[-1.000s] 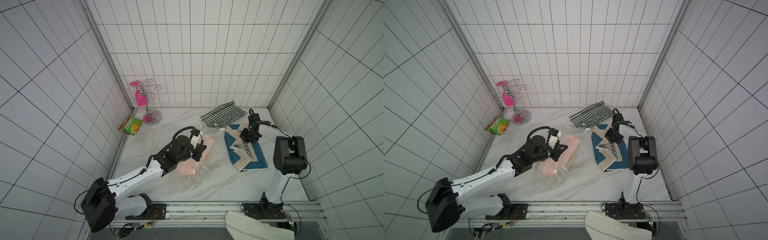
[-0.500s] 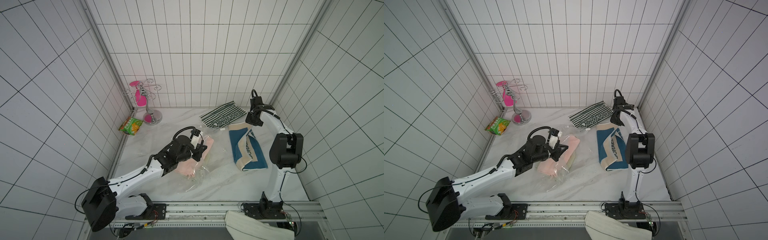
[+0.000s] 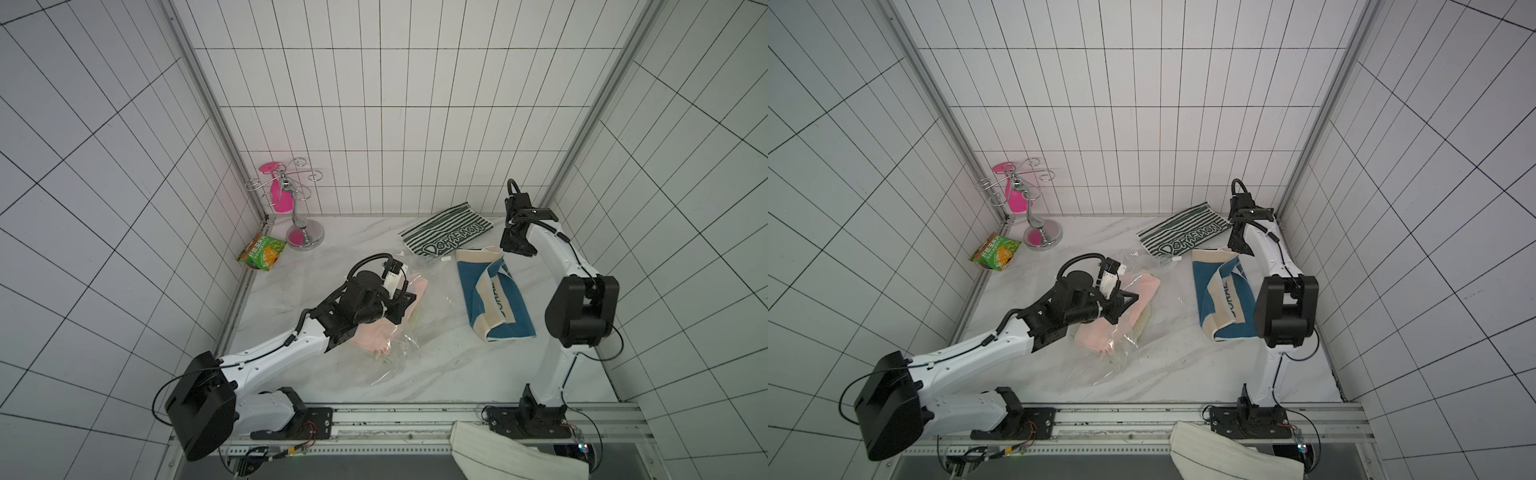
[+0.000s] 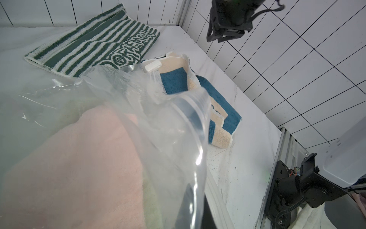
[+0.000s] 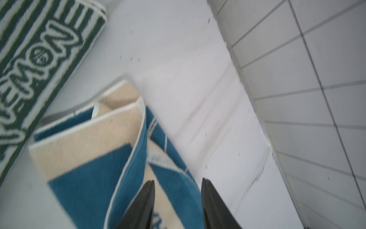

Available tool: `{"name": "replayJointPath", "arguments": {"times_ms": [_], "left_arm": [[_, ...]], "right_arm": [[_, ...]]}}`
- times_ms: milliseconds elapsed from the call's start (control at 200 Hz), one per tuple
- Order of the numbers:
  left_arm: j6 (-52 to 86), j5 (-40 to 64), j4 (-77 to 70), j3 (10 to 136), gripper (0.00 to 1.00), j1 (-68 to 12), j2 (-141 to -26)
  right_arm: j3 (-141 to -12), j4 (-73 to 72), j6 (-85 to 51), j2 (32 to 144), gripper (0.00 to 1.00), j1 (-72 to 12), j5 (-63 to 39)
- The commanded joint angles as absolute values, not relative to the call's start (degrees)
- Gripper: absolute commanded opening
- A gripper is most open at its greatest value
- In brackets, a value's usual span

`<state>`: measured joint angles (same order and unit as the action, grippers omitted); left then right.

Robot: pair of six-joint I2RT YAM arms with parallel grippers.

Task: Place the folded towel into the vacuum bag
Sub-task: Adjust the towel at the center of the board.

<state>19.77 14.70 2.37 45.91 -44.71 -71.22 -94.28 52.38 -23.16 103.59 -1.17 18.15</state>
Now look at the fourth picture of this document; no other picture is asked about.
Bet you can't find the teal and beige towel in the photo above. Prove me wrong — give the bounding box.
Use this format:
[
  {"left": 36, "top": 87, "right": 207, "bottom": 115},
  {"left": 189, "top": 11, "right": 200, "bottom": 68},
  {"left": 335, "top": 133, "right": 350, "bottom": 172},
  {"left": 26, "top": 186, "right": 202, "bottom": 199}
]
[{"left": 142, "top": 52, "right": 242, "bottom": 149}]

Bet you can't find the green white striped towel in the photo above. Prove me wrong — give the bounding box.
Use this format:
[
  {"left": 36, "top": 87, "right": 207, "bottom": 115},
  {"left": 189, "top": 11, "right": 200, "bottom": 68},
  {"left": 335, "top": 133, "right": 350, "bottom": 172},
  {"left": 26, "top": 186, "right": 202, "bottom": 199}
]
[{"left": 24, "top": 4, "right": 160, "bottom": 77}]

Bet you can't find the pink towel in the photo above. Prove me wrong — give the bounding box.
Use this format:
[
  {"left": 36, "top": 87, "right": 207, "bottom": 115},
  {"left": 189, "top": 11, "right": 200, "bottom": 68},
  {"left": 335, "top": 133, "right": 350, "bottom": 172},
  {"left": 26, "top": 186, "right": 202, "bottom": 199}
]
[{"left": 1, "top": 106, "right": 145, "bottom": 229}]

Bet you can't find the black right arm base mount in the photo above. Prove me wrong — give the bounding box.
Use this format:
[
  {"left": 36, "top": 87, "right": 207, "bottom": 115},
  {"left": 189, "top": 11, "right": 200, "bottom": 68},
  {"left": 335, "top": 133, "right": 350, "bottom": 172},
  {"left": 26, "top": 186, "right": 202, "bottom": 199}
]
[{"left": 266, "top": 153, "right": 348, "bottom": 229}]

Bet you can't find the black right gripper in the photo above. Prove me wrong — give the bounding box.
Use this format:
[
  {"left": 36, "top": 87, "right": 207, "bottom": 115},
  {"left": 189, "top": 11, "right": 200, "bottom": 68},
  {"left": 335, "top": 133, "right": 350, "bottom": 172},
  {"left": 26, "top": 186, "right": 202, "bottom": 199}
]
[{"left": 206, "top": 1, "right": 264, "bottom": 43}]

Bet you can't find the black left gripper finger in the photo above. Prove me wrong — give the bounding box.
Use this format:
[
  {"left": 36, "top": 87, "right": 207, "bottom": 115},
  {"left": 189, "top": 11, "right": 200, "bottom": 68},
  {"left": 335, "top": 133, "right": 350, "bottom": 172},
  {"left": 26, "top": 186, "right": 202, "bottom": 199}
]
[{"left": 201, "top": 197, "right": 217, "bottom": 229}]

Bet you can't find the clear plastic vacuum bag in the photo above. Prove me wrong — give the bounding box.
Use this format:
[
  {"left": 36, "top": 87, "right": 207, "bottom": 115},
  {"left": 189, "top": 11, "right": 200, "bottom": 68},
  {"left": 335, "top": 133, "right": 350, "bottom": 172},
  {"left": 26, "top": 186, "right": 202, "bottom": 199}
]
[{"left": 1, "top": 65, "right": 234, "bottom": 229}]

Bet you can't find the pale green towel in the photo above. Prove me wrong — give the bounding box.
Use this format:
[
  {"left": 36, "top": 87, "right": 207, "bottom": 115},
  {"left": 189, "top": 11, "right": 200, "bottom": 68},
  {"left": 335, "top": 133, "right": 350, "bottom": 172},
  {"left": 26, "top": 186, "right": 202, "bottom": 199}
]
[{"left": 51, "top": 97, "right": 163, "bottom": 229}]

